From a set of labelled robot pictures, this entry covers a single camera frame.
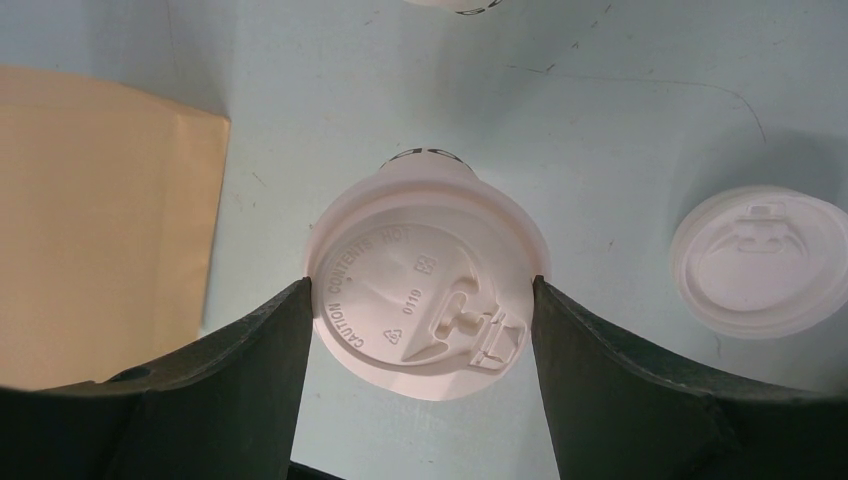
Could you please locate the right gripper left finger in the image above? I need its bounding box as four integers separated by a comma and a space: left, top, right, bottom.
1, 279, 312, 479

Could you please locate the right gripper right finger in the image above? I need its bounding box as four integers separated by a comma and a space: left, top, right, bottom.
532, 277, 847, 479

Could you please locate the brown paper takeout bag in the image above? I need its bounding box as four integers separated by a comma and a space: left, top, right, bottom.
1, 65, 230, 390

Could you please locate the white paper cup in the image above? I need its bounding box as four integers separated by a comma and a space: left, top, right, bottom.
378, 147, 476, 177
406, 0, 503, 16

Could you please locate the stack of white plastic lids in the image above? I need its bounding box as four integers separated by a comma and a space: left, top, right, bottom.
669, 185, 847, 340

